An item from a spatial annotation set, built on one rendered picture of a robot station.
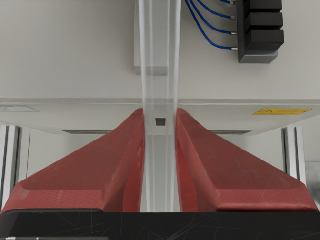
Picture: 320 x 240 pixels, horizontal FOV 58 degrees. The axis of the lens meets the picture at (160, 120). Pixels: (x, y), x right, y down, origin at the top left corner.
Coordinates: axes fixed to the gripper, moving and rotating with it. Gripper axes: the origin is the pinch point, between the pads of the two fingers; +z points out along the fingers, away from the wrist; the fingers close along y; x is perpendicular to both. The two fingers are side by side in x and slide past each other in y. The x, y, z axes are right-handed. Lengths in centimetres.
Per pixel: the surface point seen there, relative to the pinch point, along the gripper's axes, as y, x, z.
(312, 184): -54, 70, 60
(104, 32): 9.0, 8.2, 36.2
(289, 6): -21.1, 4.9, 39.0
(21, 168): 50, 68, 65
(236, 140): -28, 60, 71
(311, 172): -54, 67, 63
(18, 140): 37, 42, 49
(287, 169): -32, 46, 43
